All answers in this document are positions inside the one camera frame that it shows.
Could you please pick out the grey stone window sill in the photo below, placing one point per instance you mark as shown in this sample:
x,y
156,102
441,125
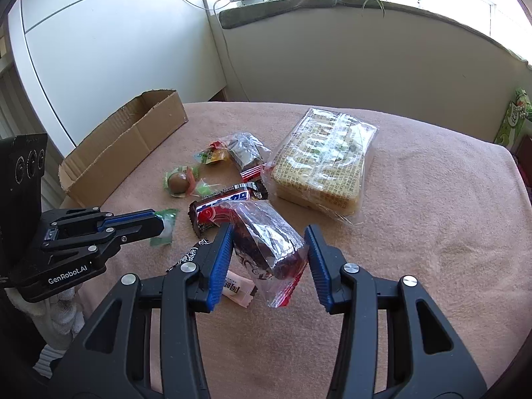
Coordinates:
x,y
291,6

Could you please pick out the white cabinet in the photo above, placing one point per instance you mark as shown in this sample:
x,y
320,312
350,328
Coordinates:
x,y
124,50

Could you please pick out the green candy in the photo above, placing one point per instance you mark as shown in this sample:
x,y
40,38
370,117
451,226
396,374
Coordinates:
x,y
168,226
205,190

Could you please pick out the red blue chocolate bar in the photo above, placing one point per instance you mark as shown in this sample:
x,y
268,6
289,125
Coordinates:
x,y
220,212

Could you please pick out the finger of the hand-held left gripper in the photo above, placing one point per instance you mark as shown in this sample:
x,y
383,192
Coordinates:
x,y
141,228
129,217

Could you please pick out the black white patterned packet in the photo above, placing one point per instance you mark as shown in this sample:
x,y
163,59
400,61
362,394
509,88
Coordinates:
x,y
189,253

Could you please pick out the person's left hand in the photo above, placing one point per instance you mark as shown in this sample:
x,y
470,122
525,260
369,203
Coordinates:
x,y
58,311

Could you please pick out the pink white wrapped candy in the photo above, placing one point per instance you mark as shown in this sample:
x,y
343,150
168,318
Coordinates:
x,y
239,291

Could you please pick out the clear bag brown cake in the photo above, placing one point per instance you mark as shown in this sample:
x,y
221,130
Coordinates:
x,y
266,249

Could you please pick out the orange wrapped candy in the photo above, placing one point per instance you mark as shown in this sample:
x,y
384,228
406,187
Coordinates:
x,y
216,154

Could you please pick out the clear bag dark cake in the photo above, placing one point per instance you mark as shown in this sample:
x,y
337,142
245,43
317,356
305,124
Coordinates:
x,y
245,151

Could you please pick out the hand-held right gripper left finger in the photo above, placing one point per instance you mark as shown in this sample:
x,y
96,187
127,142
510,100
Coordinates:
x,y
220,266

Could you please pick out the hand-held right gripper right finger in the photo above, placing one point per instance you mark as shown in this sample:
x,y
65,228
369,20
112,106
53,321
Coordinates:
x,y
318,270

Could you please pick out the brown cardboard box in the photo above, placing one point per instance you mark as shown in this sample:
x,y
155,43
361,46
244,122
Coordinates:
x,y
124,149

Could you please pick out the braised egg pack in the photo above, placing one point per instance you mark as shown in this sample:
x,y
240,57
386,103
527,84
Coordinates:
x,y
178,182

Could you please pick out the large clear cracker package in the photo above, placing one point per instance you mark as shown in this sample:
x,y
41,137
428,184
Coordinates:
x,y
320,162

